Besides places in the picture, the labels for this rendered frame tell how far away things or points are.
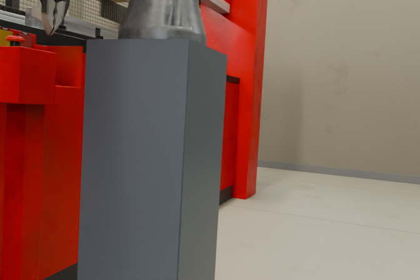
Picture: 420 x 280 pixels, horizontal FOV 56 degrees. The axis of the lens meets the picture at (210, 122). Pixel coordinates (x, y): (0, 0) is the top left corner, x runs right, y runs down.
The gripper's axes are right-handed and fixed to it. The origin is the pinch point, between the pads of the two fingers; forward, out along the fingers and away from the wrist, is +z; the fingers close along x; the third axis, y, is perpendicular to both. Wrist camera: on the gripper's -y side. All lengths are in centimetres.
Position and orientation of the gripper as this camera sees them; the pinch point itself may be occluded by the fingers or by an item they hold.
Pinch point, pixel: (52, 30)
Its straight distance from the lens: 107.5
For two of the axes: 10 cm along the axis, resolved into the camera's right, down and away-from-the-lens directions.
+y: -9.2, -1.7, 3.5
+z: -1.4, 9.9, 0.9
